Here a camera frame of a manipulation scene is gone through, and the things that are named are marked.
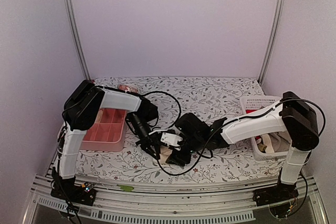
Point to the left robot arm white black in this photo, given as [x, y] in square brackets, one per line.
[94, 119]

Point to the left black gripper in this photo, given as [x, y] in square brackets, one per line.
[149, 142]

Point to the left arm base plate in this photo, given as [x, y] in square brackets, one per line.
[73, 193]

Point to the small patterned bowl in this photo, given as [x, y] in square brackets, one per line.
[128, 88]

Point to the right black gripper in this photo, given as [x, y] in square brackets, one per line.
[176, 159]

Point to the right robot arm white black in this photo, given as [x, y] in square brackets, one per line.
[290, 114]

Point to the pink divided organizer box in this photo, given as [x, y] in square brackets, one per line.
[107, 133]

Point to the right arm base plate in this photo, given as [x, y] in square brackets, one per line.
[274, 194]

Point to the aluminium frame post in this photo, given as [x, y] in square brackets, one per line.
[271, 41]
[76, 38]

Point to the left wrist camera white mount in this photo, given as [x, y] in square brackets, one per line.
[168, 139]

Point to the left aluminium frame post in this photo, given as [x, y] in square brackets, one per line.
[76, 38]

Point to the white plastic laundry basket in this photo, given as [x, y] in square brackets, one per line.
[265, 102]

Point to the green tape piece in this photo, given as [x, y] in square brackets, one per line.
[126, 188]

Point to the floral patterned table mat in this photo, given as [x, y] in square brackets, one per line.
[209, 99]

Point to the red garment in basket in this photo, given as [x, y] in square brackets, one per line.
[252, 111]

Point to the cream garment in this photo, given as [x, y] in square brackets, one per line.
[165, 152]

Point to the aluminium front rail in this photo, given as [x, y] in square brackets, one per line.
[225, 202]

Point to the right aluminium frame post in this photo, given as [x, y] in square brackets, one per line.
[271, 41]

